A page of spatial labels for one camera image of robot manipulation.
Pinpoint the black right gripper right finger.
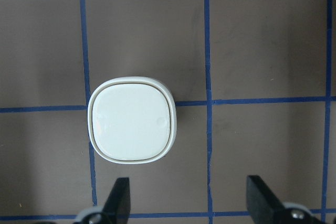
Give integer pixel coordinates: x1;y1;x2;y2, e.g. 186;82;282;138
246;175;322;223

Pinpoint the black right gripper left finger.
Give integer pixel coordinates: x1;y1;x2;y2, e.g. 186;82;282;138
76;177;131;224

